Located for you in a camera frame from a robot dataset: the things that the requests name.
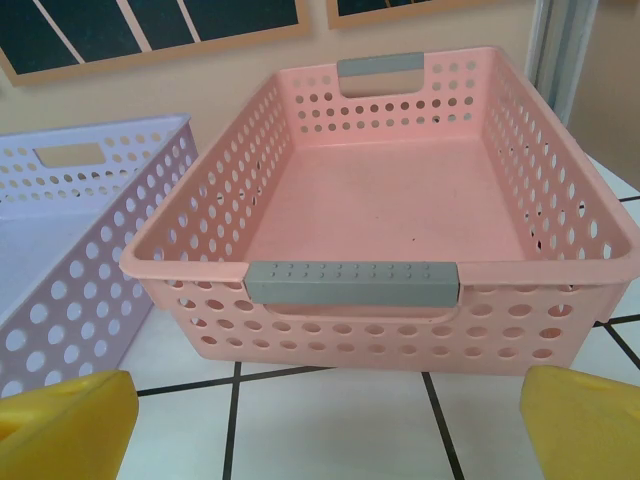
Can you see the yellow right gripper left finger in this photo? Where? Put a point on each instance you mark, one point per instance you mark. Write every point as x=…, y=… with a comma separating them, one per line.
x=65, y=430

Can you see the pink perforated plastic basket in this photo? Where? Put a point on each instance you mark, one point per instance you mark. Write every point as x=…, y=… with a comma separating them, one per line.
x=380, y=200

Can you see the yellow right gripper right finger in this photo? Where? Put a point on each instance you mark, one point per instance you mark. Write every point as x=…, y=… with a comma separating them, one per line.
x=585, y=430

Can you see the lilac perforated plastic basket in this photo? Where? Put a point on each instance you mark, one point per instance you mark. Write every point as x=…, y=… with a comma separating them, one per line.
x=45, y=250

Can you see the aluminium corner post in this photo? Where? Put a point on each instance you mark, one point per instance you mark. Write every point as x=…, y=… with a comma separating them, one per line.
x=560, y=50

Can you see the wall panel, pink flowers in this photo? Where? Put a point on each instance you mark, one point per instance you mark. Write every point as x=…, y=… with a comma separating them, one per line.
x=225, y=20

